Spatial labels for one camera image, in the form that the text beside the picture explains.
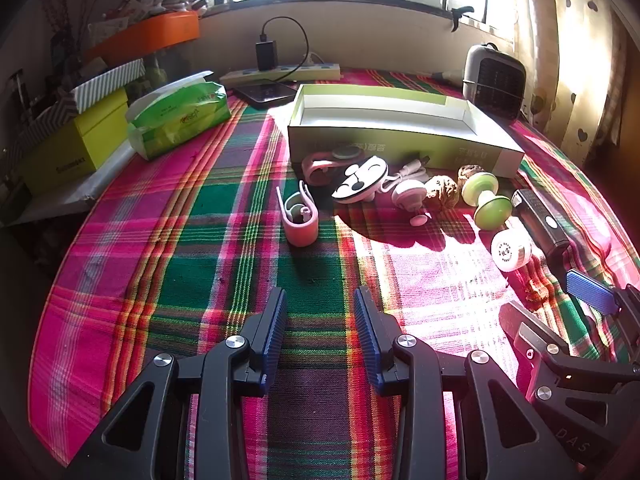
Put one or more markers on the green tissue pack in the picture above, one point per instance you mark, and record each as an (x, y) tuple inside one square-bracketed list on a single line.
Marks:
[(177, 112)]

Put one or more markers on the white plug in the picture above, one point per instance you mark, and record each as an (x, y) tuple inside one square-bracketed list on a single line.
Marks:
[(312, 59)]

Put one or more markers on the plaid blanket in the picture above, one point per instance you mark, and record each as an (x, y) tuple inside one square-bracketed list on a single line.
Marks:
[(175, 260)]

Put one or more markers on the small pink cap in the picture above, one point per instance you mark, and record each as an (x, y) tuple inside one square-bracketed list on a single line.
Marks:
[(419, 220)]

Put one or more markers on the white and green cardboard box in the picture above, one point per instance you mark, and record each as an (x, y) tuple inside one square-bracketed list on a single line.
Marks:
[(350, 135)]

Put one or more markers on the pink silicone clip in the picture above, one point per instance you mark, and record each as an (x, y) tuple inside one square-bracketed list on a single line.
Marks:
[(300, 230)]

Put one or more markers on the white round case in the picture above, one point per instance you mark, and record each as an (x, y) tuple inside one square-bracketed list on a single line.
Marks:
[(511, 251)]

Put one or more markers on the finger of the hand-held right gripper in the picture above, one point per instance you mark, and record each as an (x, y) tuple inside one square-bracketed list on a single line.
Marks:
[(592, 290), (542, 360)]

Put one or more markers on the black and white round gadget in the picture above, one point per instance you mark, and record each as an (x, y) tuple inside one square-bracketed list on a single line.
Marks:
[(360, 180)]

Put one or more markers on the small white object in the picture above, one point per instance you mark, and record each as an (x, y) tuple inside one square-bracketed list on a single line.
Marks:
[(445, 75)]

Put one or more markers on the black smartphone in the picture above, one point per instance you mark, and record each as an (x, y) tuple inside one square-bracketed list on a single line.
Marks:
[(265, 93)]

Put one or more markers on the pink and white round gadget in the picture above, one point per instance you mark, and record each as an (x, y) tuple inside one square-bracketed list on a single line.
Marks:
[(407, 195)]

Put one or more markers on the small grey heater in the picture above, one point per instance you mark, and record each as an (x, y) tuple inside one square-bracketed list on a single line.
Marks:
[(492, 80)]

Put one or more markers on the white board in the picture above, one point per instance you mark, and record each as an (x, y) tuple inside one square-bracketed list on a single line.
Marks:
[(60, 195)]

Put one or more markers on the heart-print curtain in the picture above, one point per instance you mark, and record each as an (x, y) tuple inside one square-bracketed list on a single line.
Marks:
[(575, 60)]

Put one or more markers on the striped box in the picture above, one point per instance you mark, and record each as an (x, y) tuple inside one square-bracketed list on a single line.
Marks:
[(105, 85)]

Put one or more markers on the green dumbbell-shaped roller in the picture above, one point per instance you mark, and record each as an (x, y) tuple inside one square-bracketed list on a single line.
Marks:
[(492, 210)]

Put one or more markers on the orange box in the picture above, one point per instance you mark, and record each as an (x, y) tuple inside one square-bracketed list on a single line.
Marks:
[(145, 35)]

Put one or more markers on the black charger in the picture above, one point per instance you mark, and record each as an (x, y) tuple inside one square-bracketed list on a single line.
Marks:
[(266, 56)]

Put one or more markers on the yellow-green box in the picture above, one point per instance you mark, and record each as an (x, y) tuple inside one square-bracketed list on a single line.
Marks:
[(75, 147)]

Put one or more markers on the black hook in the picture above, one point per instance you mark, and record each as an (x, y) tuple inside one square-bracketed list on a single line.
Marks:
[(459, 17)]

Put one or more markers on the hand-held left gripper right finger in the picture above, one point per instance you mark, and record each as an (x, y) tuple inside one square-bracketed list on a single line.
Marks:
[(367, 332)]

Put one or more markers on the white power strip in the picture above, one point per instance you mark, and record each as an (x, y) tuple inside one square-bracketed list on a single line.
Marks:
[(250, 77)]

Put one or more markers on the black rectangular device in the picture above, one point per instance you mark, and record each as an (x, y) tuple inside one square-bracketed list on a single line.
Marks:
[(542, 220)]

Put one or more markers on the walnut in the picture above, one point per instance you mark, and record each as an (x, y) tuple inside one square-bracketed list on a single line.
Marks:
[(442, 192), (467, 171)]

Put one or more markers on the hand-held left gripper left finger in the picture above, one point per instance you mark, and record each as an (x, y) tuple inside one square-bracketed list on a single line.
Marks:
[(275, 332)]

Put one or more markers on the clear glass container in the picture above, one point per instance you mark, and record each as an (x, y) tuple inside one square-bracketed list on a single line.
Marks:
[(170, 62)]

